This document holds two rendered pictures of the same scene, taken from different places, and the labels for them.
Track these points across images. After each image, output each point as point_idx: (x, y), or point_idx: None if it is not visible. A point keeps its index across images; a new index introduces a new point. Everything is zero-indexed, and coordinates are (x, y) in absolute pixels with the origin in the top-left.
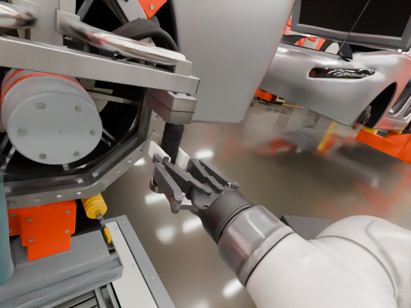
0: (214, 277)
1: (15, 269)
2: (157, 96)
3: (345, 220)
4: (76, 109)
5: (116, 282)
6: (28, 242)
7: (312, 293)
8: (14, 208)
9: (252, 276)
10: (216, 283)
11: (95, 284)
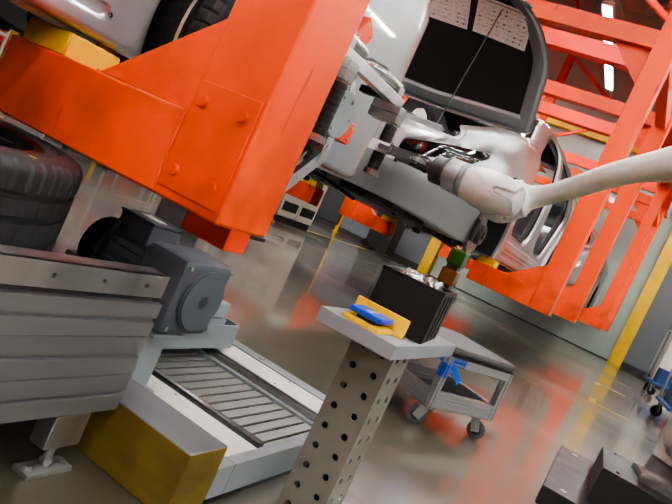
0: (321, 389)
1: None
2: (382, 106)
3: None
4: (352, 103)
5: (225, 352)
6: None
7: (487, 171)
8: None
9: (463, 176)
10: (326, 394)
11: (214, 339)
